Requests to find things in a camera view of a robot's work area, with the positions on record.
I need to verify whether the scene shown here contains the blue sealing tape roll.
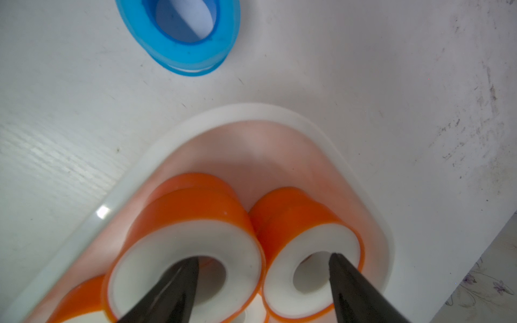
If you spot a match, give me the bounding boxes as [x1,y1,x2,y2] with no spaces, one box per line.
[116,0,241,76]

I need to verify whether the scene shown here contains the orange tape roll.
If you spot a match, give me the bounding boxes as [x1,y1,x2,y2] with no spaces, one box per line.
[47,275,110,323]
[232,293,269,323]
[249,187,364,322]
[144,172,240,207]
[102,188,265,322]

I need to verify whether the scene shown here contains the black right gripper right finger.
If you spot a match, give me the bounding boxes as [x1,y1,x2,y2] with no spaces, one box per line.
[329,253,409,323]

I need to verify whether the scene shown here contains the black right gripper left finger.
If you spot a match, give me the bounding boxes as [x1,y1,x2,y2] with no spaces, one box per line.
[118,257,199,323]

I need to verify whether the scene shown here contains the white plastic storage box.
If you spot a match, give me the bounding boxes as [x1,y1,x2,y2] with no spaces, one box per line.
[1,103,394,322]

